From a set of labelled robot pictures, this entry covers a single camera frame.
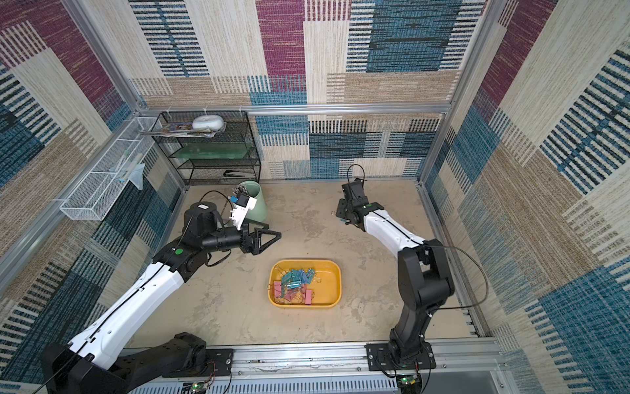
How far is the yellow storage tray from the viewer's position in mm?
846

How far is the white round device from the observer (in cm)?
89

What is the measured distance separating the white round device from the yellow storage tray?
53 centimetres
